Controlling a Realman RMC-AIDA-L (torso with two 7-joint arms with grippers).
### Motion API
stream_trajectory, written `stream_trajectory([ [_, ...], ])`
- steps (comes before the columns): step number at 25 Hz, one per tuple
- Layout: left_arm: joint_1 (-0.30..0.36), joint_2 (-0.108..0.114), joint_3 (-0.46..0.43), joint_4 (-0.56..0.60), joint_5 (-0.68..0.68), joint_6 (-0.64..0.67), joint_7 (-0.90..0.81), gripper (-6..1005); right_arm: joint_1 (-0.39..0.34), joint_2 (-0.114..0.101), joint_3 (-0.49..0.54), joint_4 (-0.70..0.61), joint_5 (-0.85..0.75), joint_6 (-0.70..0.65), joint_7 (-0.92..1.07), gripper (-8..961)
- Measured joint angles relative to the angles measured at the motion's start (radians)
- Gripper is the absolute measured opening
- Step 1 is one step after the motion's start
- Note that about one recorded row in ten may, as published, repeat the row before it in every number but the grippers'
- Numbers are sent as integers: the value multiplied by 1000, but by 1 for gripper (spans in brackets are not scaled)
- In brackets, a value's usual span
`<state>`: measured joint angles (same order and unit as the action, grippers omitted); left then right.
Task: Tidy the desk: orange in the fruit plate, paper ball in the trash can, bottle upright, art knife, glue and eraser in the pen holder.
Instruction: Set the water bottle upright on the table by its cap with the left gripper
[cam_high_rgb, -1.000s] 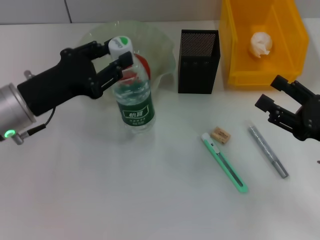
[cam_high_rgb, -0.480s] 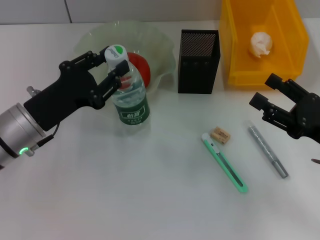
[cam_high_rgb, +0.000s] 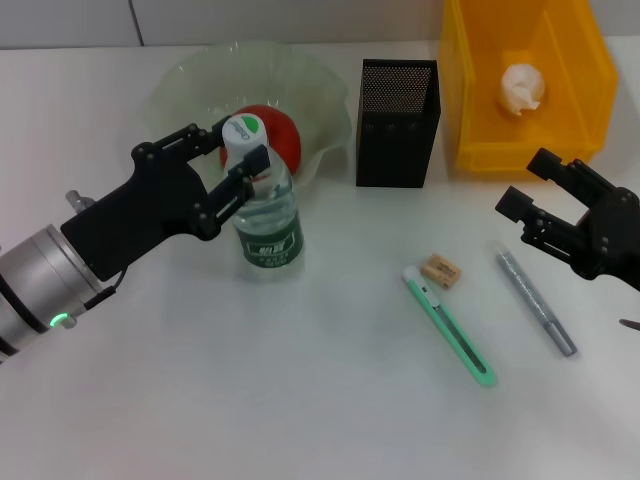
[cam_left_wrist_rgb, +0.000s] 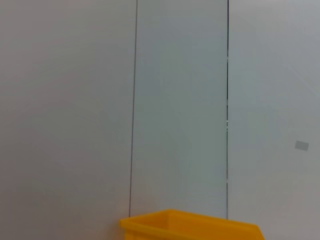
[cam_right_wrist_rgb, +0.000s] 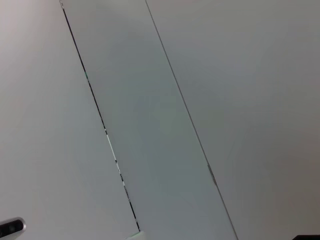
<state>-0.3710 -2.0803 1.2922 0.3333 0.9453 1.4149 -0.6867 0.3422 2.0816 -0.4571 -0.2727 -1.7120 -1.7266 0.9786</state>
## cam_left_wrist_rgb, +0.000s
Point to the yellow plastic bin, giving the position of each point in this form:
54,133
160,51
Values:
190,227

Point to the grey wall plate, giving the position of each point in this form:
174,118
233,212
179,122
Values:
301,145

